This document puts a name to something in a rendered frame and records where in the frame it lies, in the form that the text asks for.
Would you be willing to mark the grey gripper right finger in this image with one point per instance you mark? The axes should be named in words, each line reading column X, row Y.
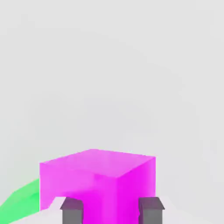
column 151, row 212

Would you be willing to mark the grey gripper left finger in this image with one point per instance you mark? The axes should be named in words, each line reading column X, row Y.
column 71, row 212

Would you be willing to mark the small magenta cube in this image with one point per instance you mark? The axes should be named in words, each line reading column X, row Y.
column 105, row 178

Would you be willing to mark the small green cube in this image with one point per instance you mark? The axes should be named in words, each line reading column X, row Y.
column 22, row 201

